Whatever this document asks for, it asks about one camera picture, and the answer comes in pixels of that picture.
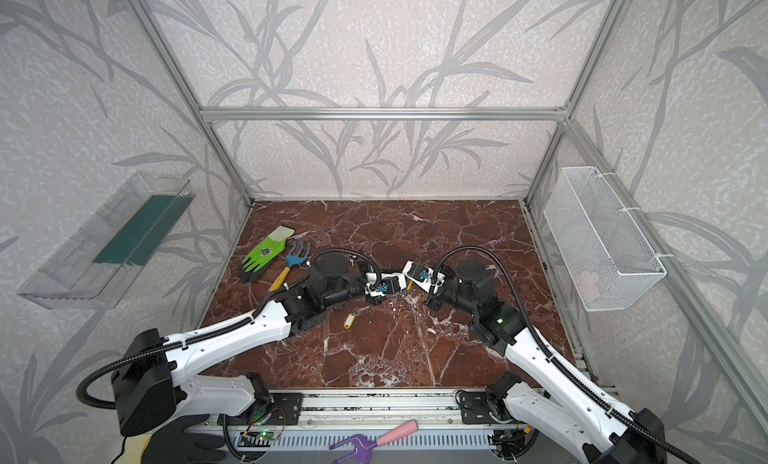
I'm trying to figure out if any purple rake pink handle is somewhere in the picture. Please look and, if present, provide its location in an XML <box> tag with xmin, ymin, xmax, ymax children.
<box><xmin>329</xmin><ymin>420</ymin><xmax>419</xmax><ymax>464</ymax></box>

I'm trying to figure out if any black rubber glove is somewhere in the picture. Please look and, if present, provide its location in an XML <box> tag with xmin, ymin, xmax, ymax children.
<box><xmin>141</xmin><ymin>414</ymin><xmax>226</xmax><ymax>464</ymax></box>

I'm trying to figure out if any aluminium front rail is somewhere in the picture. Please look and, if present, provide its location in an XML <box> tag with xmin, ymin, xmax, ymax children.
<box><xmin>125</xmin><ymin>387</ymin><xmax>631</xmax><ymax>435</ymax></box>

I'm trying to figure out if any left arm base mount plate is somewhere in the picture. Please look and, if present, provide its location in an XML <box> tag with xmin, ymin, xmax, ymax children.
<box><xmin>245</xmin><ymin>392</ymin><xmax>304</xmax><ymax>426</ymax></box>

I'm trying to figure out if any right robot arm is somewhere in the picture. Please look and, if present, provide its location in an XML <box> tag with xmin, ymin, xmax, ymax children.
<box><xmin>404</xmin><ymin>259</ymin><xmax>668</xmax><ymax>463</ymax></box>

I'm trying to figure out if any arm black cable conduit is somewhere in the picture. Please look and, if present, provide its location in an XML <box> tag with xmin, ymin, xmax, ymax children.
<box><xmin>431</xmin><ymin>244</ymin><xmax>703</xmax><ymax>464</ymax></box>
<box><xmin>75</xmin><ymin>247</ymin><xmax>383</xmax><ymax>411</ymax></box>

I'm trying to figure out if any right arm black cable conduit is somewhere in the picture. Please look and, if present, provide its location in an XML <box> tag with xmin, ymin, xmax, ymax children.
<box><xmin>431</xmin><ymin>244</ymin><xmax>703</xmax><ymax>464</ymax></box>

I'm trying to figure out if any green circuit board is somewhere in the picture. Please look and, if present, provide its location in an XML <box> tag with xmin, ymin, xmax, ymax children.
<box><xmin>238</xmin><ymin>429</ymin><xmax>282</xmax><ymax>448</ymax></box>

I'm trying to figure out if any white wire mesh basket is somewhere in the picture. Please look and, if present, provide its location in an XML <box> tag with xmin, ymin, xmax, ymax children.
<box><xmin>544</xmin><ymin>166</ymin><xmax>667</xmax><ymax>312</ymax></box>

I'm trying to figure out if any key with yellow cap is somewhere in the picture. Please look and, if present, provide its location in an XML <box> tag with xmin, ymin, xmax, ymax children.
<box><xmin>343</xmin><ymin>306</ymin><xmax>369</xmax><ymax>329</ymax></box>

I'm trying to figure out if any aluminium cage frame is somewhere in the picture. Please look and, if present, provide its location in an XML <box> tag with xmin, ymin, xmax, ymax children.
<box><xmin>119</xmin><ymin>0</ymin><xmax>767</xmax><ymax>432</ymax></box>

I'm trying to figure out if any green gardening glove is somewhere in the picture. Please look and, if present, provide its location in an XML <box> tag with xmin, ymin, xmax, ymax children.
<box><xmin>239</xmin><ymin>225</ymin><xmax>295</xmax><ymax>283</ymax></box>

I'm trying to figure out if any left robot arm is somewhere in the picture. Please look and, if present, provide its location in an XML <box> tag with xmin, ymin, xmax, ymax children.
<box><xmin>108</xmin><ymin>251</ymin><xmax>405</xmax><ymax>437</ymax></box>

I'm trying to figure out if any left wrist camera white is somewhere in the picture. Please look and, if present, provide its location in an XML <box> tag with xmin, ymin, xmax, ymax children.
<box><xmin>365</xmin><ymin>272</ymin><xmax>407</xmax><ymax>302</ymax></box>

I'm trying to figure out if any clear plastic wall tray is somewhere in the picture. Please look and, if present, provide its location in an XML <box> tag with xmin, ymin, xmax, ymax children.
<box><xmin>18</xmin><ymin>171</ymin><xmax>196</xmax><ymax>310</ymax></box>

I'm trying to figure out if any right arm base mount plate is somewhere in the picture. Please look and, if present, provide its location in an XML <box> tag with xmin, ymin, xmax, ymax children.
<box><xmin>454</xmin><ymin>389</ymin><xmax>512</xmax><ymax>425</ymax></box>

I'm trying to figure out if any blue hand rake yellow handle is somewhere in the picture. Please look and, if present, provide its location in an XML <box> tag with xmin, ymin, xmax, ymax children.
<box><xmin>269</xmin><ymin>241</ymin><xmax>311</xmax><ymax>292</ymax></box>

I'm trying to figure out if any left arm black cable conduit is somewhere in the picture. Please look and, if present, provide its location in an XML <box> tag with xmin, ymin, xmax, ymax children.
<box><xmin>75</xmin><ymin>247</ymin><xmax>383</xmax><ymax>411</ymax></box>

